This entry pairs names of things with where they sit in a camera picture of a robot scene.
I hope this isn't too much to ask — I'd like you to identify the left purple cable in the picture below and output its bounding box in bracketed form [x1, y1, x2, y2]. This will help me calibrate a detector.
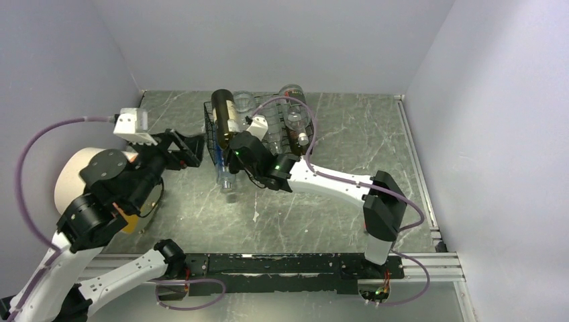
[4, 115, 227, 322]

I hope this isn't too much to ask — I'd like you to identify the black wire wine rack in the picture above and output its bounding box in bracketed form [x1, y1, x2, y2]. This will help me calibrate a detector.
[203, 93, 317, 170]

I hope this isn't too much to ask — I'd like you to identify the tall blue square bottle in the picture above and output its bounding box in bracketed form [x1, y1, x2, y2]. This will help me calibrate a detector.
[215, 146, 236, 193]

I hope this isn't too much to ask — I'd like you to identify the green wine bottle black neck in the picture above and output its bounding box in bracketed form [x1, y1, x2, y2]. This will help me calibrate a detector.
[211, 89, 242, 150]

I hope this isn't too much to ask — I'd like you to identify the round clear bottle white cap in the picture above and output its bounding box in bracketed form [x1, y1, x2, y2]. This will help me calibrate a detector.
[233, 91, 258, 129]

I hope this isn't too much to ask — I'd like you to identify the purple cable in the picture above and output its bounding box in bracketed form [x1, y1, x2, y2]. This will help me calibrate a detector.
[4, 115, 227, 322]
[245, 95, 432, 307]

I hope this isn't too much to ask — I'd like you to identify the clear round labelled bottle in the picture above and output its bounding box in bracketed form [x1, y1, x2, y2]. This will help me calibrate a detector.
[279, 84, 311, 133]

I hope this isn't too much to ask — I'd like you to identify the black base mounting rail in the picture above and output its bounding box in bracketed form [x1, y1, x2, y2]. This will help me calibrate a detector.
[151, 241, 406, 298]

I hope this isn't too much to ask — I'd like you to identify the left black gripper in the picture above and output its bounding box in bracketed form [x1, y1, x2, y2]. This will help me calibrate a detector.
[127, 125, 209, 210]

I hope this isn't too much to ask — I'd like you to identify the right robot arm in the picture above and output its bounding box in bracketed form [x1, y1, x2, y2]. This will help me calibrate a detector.
[229, 132, 407, 278]

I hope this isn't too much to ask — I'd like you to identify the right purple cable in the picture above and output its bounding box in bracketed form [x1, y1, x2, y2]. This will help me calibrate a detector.
[245, 95, 432, 307]

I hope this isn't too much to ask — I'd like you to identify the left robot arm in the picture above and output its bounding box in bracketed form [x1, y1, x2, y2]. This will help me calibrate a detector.
[1, 129, 206, 321]

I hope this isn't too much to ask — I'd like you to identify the white orange cylinder drum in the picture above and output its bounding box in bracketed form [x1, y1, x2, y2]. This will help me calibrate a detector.
[54, 148, 154, 235]

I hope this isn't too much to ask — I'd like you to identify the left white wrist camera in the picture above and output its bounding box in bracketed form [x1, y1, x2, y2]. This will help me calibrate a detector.
[113, 108, 158, 146]

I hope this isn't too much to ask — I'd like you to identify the clear slim bottle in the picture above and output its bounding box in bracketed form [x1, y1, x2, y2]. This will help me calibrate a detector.
[260, 101, 283, 154]

